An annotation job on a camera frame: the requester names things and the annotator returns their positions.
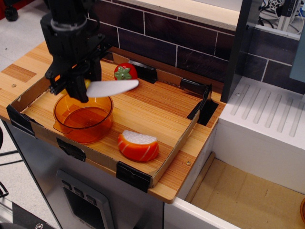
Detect cardboard fence with black tape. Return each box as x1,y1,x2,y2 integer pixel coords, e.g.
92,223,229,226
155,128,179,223
0,43,224,202

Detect salmon sushi toy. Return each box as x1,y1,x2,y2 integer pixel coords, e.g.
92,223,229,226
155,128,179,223
118,130,159,162

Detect red toy tomato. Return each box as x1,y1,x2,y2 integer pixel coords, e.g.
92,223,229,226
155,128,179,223
114,63,138,80

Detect grey toy oven front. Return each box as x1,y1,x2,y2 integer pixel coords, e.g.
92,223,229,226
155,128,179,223
4,123,164,229

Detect dark grey vertical post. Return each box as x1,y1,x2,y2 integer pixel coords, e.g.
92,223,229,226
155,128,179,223
221,0,262,103

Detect orange transparent plastic pot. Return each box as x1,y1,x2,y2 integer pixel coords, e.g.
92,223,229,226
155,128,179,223
53,95,114,144

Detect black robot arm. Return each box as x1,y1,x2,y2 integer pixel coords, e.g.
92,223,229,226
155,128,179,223
41,0,110,103

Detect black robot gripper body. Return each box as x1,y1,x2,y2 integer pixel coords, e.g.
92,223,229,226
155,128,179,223
41,14,111,80

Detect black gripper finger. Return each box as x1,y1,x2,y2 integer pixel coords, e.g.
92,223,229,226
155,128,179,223
89,58,102,81
66,75,89,103

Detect yellow handled white toy knife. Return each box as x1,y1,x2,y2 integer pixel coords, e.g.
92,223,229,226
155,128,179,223
84,79,139,98

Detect white toy sink unit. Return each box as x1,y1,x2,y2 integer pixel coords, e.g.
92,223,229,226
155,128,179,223
164,78,305,229

